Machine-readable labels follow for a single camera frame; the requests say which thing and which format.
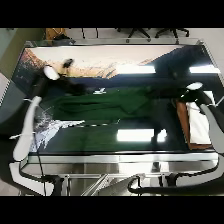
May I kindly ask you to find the silver frame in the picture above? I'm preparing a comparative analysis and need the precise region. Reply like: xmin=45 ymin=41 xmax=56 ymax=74
xmin=18 ymin=39 xmax=224 ymax=197

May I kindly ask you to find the black office chair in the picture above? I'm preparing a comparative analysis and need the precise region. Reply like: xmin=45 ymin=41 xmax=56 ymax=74
xmin=154 ymin=27 xmax=190 ymax=39
xmin=116 ymin=27 xmax=152 ymax=43

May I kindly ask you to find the dark green garment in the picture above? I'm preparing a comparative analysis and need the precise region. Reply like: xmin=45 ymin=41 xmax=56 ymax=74
xmin=49 ymin=86 xmax=158 ymax=123

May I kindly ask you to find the brown box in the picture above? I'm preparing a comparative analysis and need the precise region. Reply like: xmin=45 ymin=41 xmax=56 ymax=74
xmin=45 ymin=27 xmax=68 ymax=42

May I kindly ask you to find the black cable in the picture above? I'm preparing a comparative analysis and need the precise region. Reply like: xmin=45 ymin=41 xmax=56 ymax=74
xmin=32 ymin=138 xmax=48 ymax=196
xmin=164 ymin=163 xmax=224 ymax=183

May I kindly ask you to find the white garment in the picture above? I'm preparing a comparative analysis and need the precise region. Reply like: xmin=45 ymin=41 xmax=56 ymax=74
xmin=185 ymin=90 xmax=216 ymax=145

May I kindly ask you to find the brown garment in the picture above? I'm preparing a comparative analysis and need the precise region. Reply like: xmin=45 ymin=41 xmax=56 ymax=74
xmin=175 ymin=99 xmax=215 ymax=151

